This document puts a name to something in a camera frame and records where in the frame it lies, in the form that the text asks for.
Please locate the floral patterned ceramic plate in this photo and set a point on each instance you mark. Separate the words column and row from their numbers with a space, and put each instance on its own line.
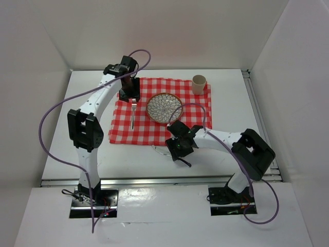
column 164, row 108

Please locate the beige paper cup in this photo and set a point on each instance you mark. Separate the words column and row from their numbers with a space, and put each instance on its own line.
column 198, row 84

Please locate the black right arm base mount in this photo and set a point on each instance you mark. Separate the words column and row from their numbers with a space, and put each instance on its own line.
column 226, row 202

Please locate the silver table knife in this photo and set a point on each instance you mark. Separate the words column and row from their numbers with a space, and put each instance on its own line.
column 167, row 153

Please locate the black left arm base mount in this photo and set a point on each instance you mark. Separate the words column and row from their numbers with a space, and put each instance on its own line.
column 104, row 206

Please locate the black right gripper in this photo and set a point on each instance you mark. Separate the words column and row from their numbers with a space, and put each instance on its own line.
column 171, row 144

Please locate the silver fork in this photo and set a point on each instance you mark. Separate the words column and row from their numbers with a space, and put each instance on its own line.
column 134, row 106

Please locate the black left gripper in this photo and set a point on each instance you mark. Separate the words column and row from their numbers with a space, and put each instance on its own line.
column 135, row 92

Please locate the red white checkered cloth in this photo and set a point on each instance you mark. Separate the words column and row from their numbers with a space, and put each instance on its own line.
column 146, row 131

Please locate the aluminium frame rail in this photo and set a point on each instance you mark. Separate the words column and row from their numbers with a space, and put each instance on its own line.
column 234, row 109

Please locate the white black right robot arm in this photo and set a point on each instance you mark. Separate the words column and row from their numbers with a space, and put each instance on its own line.
column 252, row 154

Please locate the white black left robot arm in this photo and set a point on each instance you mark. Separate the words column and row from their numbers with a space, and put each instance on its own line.
column 84, row 127

